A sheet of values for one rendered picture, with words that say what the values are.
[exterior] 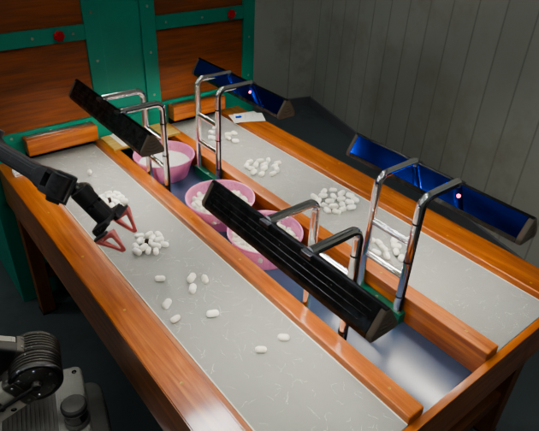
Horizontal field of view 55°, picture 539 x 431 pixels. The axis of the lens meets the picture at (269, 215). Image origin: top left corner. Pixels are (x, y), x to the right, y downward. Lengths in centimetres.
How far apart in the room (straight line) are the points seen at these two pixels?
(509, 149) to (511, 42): 56
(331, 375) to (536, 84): 205
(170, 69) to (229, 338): 150
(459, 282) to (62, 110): 173
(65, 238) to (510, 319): 142
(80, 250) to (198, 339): 54
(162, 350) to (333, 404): 45
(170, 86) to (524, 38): 179
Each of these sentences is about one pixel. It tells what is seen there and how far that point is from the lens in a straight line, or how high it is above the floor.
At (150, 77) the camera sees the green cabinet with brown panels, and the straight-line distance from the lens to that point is 255.
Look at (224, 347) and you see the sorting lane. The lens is 145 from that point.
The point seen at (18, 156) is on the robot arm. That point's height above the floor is 111.
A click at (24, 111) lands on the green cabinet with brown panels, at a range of 240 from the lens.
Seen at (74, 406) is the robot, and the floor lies 55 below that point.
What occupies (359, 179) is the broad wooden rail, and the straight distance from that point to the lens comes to 220.
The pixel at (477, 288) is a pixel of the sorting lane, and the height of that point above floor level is 74.
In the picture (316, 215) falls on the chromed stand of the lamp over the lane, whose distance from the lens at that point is 136.
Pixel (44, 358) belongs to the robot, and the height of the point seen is 79.
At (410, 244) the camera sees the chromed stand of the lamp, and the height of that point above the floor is 97.
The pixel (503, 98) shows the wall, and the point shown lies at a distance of 316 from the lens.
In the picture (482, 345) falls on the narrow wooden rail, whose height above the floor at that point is 77.
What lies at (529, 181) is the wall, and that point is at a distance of 310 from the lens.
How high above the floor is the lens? 181
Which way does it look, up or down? 33 degrees down
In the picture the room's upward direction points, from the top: 3 degrees clockwise
